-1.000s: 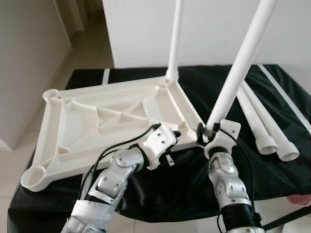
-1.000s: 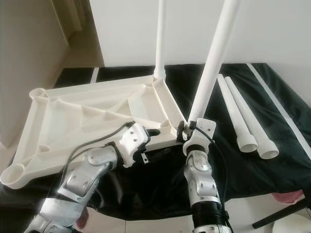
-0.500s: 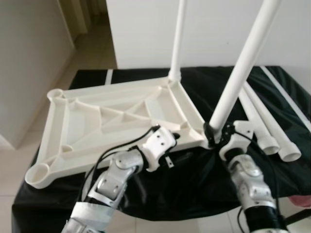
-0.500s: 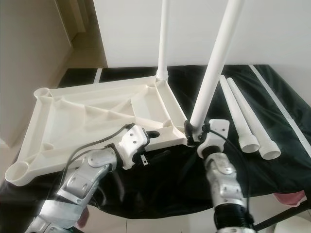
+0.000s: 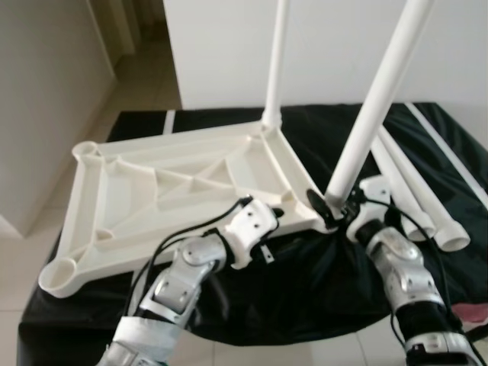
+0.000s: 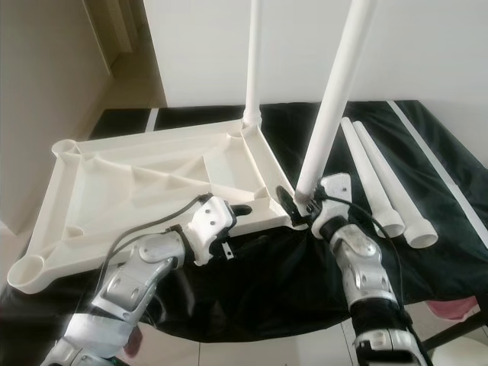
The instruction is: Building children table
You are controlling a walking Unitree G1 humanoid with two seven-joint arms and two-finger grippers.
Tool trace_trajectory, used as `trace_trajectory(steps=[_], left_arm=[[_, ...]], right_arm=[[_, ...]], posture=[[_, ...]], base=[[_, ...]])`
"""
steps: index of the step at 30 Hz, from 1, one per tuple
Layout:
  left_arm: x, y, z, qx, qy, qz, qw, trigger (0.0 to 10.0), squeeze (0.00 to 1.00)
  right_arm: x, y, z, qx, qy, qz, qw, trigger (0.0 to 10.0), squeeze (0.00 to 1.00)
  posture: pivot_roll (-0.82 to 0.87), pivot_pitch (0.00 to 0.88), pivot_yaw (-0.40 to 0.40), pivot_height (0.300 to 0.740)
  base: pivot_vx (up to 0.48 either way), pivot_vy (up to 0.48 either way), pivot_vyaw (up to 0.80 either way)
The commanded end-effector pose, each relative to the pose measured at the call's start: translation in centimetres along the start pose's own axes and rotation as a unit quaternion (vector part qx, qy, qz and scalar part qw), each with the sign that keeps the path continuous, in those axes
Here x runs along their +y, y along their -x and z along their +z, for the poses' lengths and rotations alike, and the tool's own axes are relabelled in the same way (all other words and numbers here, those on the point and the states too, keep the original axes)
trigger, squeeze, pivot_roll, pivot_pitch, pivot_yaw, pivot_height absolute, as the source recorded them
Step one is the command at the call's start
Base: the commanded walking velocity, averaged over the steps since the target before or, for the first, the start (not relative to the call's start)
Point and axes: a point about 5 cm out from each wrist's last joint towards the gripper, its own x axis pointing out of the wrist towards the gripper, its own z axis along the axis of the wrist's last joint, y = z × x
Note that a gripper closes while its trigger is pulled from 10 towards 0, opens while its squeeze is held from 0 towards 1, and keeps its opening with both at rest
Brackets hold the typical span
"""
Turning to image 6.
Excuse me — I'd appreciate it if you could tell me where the white plastic table leg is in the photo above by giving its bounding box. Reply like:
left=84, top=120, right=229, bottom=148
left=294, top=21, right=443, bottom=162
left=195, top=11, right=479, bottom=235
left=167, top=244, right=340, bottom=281
left=241, top=0, right=265, bottom=129
left=341, top=116, right=407, bottom=238
left=354, top=120, right=440, bottom=249
left=294, top=0, right=380, bottom=199

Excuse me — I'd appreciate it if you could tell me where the small pink object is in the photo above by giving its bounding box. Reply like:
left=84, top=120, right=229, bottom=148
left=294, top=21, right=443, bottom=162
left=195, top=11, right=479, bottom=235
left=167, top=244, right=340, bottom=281
left=124, top=329, right=143, bottom=358

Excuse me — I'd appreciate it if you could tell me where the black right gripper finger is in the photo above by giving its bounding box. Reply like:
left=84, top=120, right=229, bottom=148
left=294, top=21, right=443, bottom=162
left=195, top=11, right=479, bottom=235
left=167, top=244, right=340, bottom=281
left=277, top=187, right=301, bottom=222

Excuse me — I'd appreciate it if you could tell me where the pink fabric item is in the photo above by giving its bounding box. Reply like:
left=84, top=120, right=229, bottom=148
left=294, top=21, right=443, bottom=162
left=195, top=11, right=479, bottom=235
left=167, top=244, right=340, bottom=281
left=427, top=300, right=481, bottom=317

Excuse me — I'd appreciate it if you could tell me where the black metal stand leg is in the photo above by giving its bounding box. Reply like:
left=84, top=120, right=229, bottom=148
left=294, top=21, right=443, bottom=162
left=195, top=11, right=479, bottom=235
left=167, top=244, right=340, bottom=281
left=423, top=316, right=488, bottom=352

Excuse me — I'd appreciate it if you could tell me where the black cloth table cover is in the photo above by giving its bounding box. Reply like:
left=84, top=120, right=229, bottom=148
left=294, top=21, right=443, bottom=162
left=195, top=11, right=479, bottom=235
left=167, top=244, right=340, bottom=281
left=0, top=99, right=488, bottom=359

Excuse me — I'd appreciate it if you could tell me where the white plastic table top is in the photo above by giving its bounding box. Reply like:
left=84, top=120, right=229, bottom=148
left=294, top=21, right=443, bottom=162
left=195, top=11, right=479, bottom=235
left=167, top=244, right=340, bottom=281
left=6, top=116, right=306, bottom=297

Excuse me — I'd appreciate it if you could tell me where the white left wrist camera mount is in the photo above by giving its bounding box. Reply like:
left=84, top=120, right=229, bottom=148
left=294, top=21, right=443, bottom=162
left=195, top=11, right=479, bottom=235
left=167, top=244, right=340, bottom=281
left=183, top=194, right=236, bottom=266

